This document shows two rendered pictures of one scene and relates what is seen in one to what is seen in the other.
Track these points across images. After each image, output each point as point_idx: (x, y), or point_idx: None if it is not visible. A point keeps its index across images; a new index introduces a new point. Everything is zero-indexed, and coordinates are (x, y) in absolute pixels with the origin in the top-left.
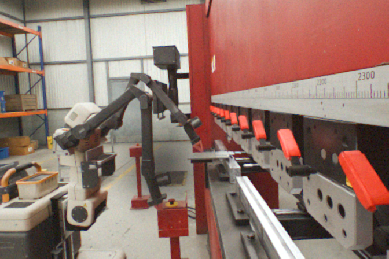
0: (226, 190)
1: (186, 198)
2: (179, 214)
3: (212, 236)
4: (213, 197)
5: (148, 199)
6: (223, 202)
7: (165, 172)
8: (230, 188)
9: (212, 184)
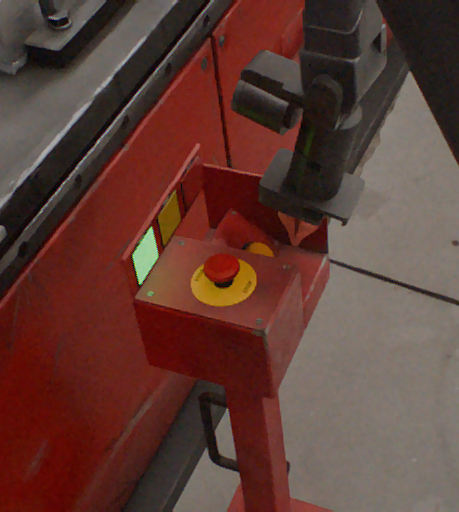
0: (9, 116)
1: (172, 182)
2: (234, 188)
3: (85, 339)
4: (102, 82)
5: (351, 208)
6: (104, 44)
7: (259, 55)
8: None
9: (0, 191)
